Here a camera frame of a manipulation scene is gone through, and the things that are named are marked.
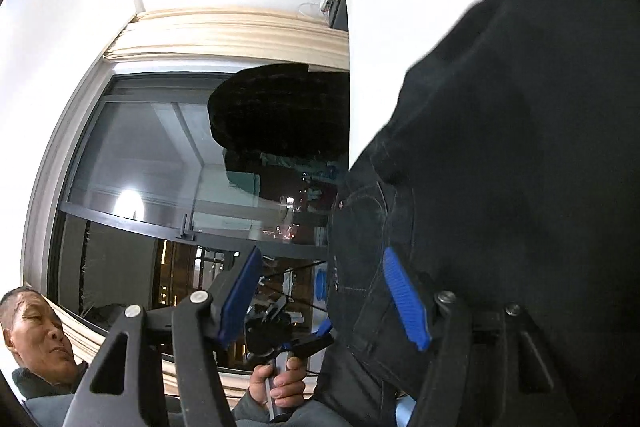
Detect teal cloth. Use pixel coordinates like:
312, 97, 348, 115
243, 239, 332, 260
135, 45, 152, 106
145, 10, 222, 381
225, 149, 262, 196

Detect black pants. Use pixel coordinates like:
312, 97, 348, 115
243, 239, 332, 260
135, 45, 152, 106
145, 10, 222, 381
310, 0, 640, 427

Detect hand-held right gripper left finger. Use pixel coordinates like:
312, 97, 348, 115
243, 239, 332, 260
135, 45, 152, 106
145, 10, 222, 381
62, 246, 264, 427

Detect black hanging garment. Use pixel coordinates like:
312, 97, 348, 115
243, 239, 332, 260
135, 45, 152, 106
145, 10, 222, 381
207, 63, 351, 168

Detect dark grey nightstand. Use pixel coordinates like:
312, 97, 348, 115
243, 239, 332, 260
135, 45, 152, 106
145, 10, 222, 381
327, 0, 350, 32

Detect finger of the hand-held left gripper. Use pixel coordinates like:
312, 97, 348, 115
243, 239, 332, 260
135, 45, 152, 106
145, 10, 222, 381
282, 317, 336, 358
252, 292, 291, 325

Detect glass window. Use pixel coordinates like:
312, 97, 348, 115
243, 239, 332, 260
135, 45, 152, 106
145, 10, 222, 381
22, 57, 351, 378

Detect beige curtain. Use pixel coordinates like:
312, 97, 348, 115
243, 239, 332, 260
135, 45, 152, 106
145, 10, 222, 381
47, 297, 261, 400
102, 7, 350, 72

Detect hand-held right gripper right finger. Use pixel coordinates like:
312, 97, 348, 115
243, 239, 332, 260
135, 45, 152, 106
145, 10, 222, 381
382, 247, 581, 427

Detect person's grey jacket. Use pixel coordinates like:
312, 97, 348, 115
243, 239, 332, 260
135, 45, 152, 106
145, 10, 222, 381
12, 364, 181, 427

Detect person's head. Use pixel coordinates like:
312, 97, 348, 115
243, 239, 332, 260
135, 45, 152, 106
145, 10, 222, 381
0, 286, 76, 388

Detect bed with grey headboard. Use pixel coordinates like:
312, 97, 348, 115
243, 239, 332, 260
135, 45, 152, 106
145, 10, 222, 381
251, 0, 576, 172

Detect person's left hand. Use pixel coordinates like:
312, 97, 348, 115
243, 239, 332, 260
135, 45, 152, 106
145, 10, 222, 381
248, 357, 307, 420

